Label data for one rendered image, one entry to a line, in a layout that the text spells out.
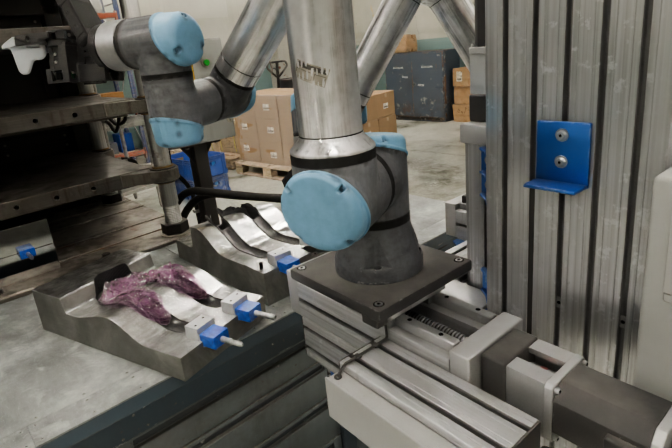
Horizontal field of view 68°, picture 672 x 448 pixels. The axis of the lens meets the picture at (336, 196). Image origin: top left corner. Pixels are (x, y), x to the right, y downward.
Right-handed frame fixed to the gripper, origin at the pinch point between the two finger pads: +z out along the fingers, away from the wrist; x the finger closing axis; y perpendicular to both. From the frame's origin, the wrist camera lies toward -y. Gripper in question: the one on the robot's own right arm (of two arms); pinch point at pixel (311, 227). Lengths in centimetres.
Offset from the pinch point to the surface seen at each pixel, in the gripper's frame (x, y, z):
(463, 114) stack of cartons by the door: 596, -355, -49
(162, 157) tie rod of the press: -10, -69, -22
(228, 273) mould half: -16.7, -17.0, 11.0
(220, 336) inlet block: -35.8, 12.9, 15.2
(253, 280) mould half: -16.9, -4.1, 10.9
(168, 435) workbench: -44, -2, 39
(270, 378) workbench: -16.4, -1.6, 36.3
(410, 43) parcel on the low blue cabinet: 578, -437, -174
